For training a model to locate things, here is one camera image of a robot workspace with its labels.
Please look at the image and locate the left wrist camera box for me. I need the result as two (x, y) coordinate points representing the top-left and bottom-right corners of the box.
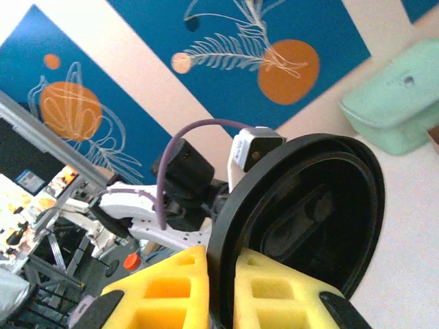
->
(228, 125), (287, 190)

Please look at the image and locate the aluminium frame beam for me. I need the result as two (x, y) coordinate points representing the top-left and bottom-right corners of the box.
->
(0, 90), (116, 188)

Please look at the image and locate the black screen panel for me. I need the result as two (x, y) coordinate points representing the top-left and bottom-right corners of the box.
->
(0, 118), (75, 199)

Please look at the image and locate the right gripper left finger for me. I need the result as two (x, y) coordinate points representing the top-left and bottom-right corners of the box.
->
(85, 245), (211, 329)

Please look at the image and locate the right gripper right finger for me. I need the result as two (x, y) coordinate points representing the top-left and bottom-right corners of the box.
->
(233, 248), (373, 329)

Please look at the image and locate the orange round cap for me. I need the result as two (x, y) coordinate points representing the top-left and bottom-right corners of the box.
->
(123, 253), (141, 271)

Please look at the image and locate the grey metal shelf frame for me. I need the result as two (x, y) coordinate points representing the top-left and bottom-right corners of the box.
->
(20, 219), (107, 329)

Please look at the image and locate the mint green zip case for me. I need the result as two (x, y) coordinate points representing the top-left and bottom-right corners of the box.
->
(339, 36), (439, 157)

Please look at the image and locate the black plastic cup lid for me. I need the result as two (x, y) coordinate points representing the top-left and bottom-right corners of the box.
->
(206, 132), (387, 329)

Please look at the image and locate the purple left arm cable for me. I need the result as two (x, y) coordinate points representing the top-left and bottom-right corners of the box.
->
(97, 118), (258, 231)

